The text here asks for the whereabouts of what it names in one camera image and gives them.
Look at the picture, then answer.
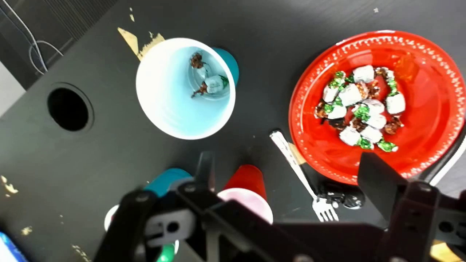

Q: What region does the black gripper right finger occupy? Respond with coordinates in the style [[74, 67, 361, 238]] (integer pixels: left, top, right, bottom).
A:
[[277, 153, 466, 262]]

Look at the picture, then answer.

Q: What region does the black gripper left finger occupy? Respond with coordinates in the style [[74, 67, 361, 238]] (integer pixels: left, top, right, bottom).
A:
[[93, 150, 274, 262]]

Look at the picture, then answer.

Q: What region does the brown white candy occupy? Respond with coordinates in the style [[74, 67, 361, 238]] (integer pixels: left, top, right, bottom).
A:
[[189, 53, 229, 98]]

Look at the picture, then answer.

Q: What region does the red plastic bowl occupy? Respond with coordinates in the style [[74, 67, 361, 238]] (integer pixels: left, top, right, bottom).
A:
[[288, 31, 466, 185]]

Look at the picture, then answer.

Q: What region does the red plastic cup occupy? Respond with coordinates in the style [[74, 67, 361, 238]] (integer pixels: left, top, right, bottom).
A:
[[218, 165, 274, 225]]

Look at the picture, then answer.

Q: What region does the white plastic fork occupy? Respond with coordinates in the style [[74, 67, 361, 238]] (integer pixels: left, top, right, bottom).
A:
[[269, 132, 339, 223]]

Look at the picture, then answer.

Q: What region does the pile of wrapped candies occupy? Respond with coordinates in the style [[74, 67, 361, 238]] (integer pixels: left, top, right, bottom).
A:
[[315, 66, 406, 153]]

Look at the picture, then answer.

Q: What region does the empty teal plastic cup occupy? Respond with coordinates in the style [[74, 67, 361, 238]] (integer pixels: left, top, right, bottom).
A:
[[135, 38, 239, 140]]

